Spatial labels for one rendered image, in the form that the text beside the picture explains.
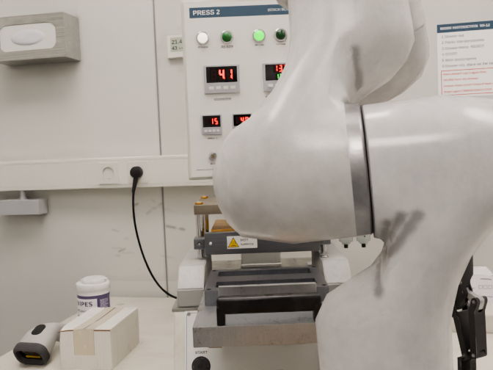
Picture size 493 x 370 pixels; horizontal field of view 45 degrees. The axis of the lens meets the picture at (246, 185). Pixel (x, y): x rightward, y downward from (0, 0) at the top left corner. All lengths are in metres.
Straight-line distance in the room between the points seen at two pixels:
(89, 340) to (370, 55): 1.02
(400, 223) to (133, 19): 1.64
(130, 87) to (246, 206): 1.55
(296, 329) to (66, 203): 1.36
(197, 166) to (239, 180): 0.96
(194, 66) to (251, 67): 0.13
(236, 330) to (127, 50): 1.31
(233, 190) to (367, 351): 0.16
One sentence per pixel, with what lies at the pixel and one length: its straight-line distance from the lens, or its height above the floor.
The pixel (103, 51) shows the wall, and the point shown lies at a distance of 2.05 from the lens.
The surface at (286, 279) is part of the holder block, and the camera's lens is 1.03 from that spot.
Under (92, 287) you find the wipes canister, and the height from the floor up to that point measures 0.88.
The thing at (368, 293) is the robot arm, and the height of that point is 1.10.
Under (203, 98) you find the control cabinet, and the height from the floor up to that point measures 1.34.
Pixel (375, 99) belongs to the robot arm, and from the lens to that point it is 0.85.
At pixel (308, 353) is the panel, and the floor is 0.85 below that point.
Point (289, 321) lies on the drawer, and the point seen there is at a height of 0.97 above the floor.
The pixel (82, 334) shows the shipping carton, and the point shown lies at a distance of 1.39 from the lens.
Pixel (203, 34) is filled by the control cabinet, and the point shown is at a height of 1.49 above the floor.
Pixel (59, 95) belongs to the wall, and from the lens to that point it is 2.11.
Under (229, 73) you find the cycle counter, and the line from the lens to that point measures 1.42.
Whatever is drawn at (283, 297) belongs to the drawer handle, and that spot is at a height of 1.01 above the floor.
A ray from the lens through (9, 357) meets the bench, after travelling 1.58.
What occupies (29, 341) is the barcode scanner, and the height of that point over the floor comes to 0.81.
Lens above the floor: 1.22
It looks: 3 degrees down
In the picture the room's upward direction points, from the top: 2 degrees counter-clockwise
